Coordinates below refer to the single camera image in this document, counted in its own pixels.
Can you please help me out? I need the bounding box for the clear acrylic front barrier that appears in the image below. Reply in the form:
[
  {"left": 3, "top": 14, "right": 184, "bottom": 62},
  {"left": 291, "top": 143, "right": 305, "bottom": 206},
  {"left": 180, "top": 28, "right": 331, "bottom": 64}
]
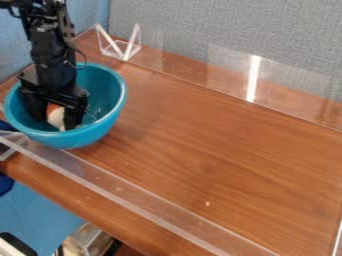
[{"left": 0, "top": 131, "right": 278, "bottom": 256}]

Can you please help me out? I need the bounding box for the clear acrylic barrier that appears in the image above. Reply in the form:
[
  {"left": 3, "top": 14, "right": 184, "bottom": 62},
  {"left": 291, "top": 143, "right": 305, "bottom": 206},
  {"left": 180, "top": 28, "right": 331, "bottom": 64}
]
[
  {"left": 72, "top": 24, "right": 342, "bottom": 132},
  {"left": 0, "top": 131, "right": 278, "bottom": 256}
]

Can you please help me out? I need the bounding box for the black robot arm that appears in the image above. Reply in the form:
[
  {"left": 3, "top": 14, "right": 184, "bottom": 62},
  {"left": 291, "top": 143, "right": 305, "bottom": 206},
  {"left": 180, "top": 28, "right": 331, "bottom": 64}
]
[{"left": 0, "top": 0, "right": 88, "bottom": 131}]

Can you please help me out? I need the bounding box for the black and white floor object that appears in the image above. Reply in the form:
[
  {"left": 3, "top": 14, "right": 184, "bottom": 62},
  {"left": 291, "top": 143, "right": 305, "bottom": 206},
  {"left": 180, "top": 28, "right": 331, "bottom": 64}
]
[{"left": 0, "top": 232, "right": 37, "bottom": 256}]

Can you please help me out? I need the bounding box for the brown and white toy mushroom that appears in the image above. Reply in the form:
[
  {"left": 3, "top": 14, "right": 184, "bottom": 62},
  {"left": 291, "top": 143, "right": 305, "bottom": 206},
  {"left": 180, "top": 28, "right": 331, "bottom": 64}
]
[{"left": 47, "top": 103, "right": 67, "bottom": 132}]

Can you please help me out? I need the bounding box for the grey metal table leg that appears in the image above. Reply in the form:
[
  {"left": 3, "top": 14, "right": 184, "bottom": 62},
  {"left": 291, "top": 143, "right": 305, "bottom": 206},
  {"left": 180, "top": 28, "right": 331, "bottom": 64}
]
[{"left": 53, "top": 223, "right": 113, "bottom": 256}]

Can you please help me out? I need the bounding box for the clear acrylic corner bracket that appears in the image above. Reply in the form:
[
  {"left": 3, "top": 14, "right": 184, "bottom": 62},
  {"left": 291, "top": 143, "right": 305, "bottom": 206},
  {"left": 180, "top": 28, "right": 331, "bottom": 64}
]
[{"left": 95, "top": 24, "right": 142, "bottom": 61}]

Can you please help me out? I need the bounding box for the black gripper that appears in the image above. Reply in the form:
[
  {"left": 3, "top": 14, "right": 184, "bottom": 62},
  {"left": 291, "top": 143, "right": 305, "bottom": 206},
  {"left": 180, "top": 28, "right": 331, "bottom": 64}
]
[{"left": 19, "top": 46, "right": 88, "bottom": 130}]

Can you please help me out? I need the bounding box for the dark blue object at edge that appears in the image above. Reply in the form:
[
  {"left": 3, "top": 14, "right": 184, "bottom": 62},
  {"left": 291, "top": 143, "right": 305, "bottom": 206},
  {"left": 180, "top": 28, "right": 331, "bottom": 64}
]
[{"left": 0, "top": 119, "right": 21, "bottom": 198}]

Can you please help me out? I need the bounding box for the blue plastic bowl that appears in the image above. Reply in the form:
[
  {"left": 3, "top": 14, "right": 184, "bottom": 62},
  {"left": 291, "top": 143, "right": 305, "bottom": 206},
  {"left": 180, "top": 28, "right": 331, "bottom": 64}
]
[{"left": 3, "top": 62, "right": 128, "bottom": 149}]

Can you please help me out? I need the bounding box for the clear acrylic back barrier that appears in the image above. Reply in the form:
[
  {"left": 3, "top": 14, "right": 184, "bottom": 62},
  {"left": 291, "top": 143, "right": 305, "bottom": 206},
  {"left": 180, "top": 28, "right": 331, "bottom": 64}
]
[{"left": 72, "top": 24, "right": 342, "bottom": 132}]

